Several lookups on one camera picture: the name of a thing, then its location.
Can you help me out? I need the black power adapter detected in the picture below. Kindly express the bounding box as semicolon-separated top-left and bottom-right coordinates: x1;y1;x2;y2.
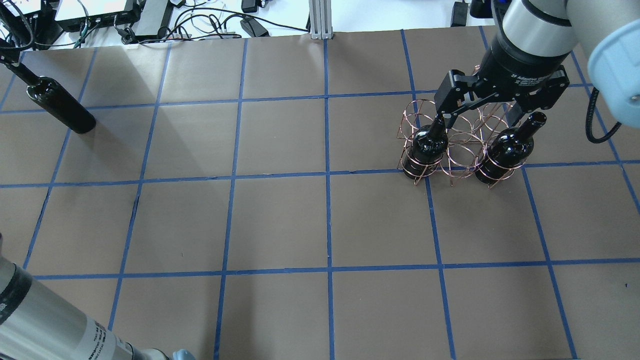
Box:
240;17;270;38

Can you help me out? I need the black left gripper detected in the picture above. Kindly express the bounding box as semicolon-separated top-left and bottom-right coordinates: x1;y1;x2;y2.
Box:
0;37;19;64

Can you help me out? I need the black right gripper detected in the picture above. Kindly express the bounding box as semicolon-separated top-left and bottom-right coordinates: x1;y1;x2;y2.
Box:
434;44;570;130

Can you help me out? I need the copper wire wine basket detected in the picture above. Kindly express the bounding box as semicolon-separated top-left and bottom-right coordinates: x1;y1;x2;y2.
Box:
397;98;514;186

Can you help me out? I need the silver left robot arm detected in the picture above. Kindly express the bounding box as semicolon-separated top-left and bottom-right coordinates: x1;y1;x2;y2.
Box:
0;41;194;360

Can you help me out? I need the dark wine bottle in basket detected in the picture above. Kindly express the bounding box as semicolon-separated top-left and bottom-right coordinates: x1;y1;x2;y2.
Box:
474;111;547;185

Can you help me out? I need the black power brick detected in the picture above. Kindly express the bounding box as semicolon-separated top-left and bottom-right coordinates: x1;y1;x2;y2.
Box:
450;0;469;28

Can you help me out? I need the dark wine bottle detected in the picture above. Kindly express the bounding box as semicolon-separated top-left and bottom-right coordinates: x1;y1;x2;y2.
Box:
1;60;97;134
474;111;547;185

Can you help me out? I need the aluminium frame post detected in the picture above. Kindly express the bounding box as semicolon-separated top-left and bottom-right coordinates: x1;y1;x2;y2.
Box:
308;0;334;40

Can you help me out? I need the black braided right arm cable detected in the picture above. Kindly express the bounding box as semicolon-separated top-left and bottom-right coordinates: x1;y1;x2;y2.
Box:
586;86;624;145

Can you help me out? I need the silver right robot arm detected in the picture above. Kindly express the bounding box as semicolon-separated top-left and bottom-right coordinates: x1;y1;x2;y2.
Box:
434;0;640;128

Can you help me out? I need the black electronics box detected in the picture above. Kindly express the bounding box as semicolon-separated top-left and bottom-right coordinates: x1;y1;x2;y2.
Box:
54;0;141;33

